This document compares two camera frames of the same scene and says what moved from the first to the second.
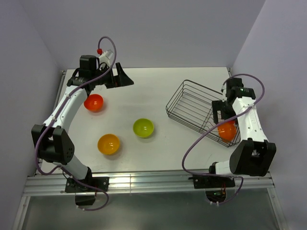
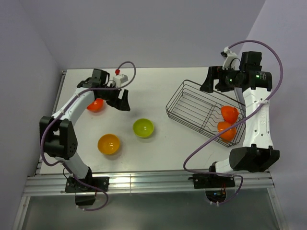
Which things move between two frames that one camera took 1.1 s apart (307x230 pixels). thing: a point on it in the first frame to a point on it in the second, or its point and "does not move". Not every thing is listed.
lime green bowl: (143, 128) does not move
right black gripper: (218, 105) to (214, 73)
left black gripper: (121, 80) to (120, 104)
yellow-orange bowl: (108, 143) does not move
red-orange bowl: (94, 102) does not move
